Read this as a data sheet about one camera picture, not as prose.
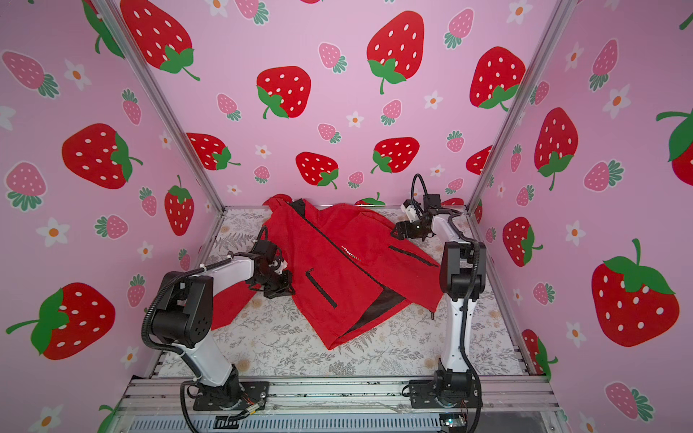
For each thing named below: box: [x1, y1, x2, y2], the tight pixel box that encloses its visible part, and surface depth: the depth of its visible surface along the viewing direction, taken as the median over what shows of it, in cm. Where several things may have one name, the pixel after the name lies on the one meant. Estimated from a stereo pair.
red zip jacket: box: [211, 193, 445, 351], surface depth 100 cm
